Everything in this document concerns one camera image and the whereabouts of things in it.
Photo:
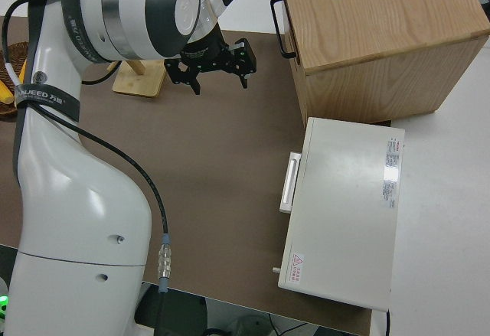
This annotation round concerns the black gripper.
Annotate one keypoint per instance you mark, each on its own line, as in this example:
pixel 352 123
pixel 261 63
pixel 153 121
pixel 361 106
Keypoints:
pixel 204 53

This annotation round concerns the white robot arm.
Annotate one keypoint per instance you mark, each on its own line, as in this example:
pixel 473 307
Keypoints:
pixel 76 206

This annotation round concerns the wooden mug rack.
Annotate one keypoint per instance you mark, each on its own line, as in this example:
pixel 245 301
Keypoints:
pixel 141 81

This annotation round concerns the brown table mat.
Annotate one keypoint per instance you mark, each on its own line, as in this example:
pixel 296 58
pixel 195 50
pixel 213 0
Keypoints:
pixel 210 141

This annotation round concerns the wooden drawer cabinet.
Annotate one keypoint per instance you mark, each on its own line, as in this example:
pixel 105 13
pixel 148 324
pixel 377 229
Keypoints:
pixel 383 26

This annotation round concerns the white toaster oven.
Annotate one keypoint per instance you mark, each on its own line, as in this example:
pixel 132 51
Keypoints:
pixel 340 213

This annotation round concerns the brown wicker basket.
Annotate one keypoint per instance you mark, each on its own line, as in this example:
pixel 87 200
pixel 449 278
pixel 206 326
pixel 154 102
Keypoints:
pixel 11 51

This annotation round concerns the black equipment box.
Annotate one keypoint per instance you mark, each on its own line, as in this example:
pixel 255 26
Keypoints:
pixel 183 309

